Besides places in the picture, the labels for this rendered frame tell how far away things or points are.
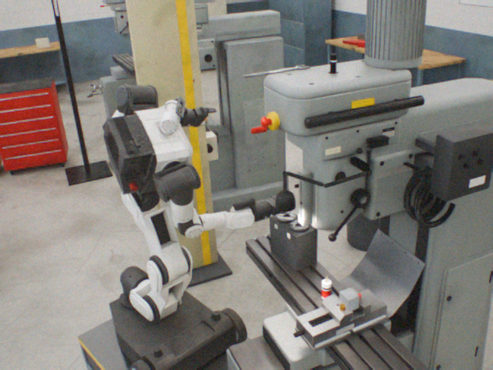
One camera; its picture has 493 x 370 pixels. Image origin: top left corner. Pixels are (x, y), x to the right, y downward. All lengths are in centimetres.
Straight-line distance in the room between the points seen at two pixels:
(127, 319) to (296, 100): 162
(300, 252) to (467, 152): 93
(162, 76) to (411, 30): 192
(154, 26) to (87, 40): 735
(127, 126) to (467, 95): 128
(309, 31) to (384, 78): 738
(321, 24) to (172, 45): 610
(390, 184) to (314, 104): 49
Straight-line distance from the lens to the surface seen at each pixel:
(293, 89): 152
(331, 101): 156
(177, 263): 223
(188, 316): 265
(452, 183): 167
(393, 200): 189
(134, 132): 189
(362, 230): 402
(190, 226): 200
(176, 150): 187
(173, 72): 328
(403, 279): 220
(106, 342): 287
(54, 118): 606
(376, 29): 175
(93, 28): 1051
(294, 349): 208
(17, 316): 395
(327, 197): 174
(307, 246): 226
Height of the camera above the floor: 229
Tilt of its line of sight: 26 degrees down
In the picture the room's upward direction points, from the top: 3 degrees counter-clockwise
